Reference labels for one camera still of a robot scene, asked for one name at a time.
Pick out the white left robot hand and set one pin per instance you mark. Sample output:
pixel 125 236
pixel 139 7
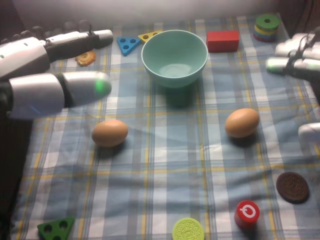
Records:
pixel 32 92

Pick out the brown egg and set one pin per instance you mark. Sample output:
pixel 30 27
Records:
pixel 110 133
pixel 242 123

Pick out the teal bowl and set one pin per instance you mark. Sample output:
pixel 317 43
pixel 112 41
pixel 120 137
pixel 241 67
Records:
pixel 175 55

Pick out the tan flower biscuit toy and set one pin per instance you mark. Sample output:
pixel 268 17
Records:
pixel 85 58

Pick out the blue triangle block with holes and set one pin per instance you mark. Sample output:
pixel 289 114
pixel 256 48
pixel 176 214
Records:
pixel 128 44

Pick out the yellow triangle block with holes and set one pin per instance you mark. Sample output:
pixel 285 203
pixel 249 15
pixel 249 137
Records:
pixel 150 35

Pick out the green triangle block with holes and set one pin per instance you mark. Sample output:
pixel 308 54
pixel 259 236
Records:
pixel 55 226

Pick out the blue plaid cloth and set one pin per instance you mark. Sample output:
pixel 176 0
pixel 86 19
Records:
pixel 160 162

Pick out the red rectangular block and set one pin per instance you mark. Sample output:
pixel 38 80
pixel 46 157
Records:
pixel 222 41

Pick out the lime green sandwich cookie toy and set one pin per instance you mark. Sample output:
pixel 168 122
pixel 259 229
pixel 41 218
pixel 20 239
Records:
pixel 188 229

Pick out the red cylinder with white print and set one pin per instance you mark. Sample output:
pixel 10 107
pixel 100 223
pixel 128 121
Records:
pixel 246 215

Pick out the brown sandwich cookie toy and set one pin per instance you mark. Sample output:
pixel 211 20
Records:
pixel 292 187

